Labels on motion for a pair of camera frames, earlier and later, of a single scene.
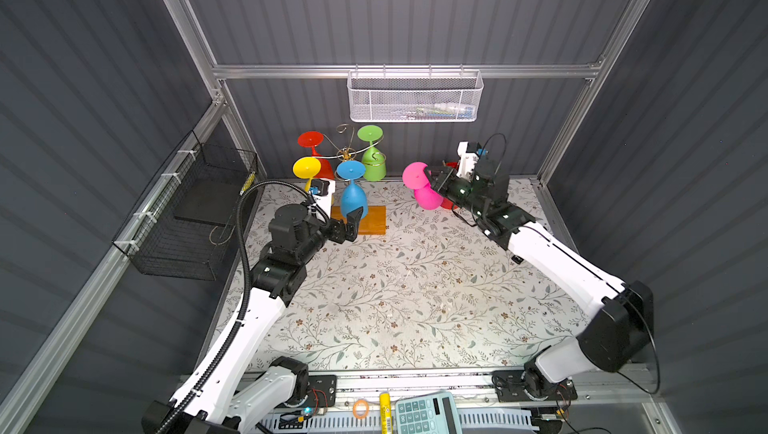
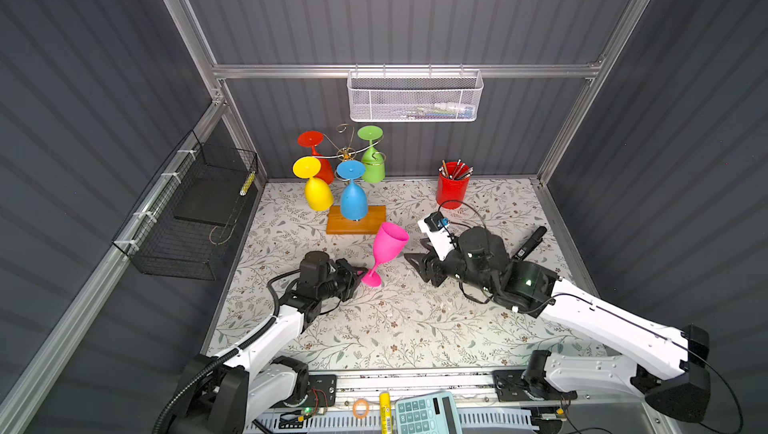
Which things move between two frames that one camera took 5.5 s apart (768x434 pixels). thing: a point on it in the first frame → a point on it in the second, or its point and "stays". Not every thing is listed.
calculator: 435,413 stays
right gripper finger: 441,178 → 430,268
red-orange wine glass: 312,139 stays
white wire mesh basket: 415,96 stays
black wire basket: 182,225 stays
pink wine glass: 414,178 → 389,242
